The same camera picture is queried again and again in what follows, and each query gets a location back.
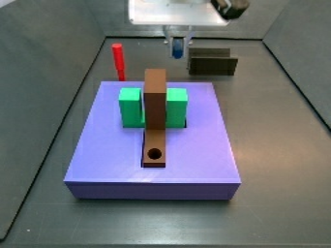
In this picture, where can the purple base block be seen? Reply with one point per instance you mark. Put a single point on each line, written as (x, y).
(192, 168)

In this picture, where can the black angled fixture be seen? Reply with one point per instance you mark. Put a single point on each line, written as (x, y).
(212, 62)

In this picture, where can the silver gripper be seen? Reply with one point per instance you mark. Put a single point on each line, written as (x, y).
(176, 12)

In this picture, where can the blue cylindrical peg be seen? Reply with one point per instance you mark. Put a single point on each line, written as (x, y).
(178, 48)

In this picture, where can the green U-shaped block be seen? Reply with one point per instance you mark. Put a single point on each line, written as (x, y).
(133, 109)

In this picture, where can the red hexagonal peg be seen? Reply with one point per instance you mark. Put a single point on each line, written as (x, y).
(119, 60)

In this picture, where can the brown L-shaped block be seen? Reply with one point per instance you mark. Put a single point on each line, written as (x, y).
(155, 100)

